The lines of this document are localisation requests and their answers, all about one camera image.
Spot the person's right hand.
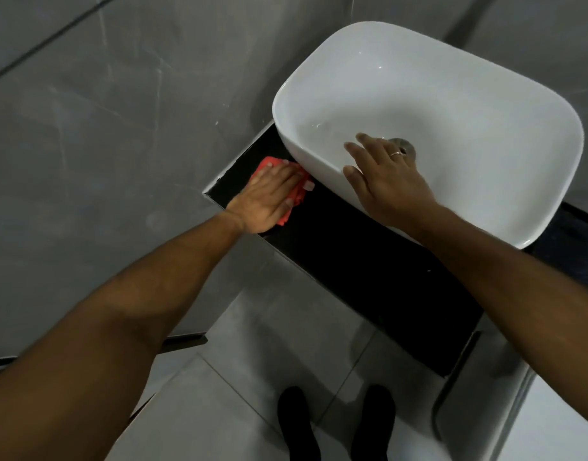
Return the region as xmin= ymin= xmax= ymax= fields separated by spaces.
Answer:
xmin=343 ymin=133 xmax=441 ymax=232

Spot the person's right forearm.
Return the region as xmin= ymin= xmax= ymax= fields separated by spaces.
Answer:
xmin=415 ymin=204 xmax=588 ymax=406

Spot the person's black right shoe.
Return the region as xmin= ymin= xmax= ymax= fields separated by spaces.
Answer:
xmin=362 ymin=384 xmax=397 ymax=461

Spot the person's left hand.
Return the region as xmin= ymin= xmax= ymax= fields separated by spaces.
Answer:
xmin=225 ymin=160 xmax=316 ymax=235

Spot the grey vanity cabinet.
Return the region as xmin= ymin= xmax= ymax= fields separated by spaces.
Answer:
xmin=431 ymin=326 xmax=588 ymax=461

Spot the red cleaning cloth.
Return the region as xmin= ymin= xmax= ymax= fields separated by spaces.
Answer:
xmin=249 ymin=156 xmax=315 ymax=227

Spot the person's black shoe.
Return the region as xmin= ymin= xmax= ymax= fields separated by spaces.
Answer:
xmin=277 ymin=386 xmax=322 ymax=461
xmin=362 ymin=384 xmax=397 ymax=461

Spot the person's black left shoe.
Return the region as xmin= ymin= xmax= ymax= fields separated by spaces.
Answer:
xmin=277 ymin=386 xmax=322 ymax=461

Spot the person's left forearm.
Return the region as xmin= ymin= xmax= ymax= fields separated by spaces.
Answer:
xmin=0 ymin=210 xmax=247 ymax=461

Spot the white ceramic sink basin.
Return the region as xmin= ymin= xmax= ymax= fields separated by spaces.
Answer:
xmin=272 ymin=21 xmax=585 ymax=250

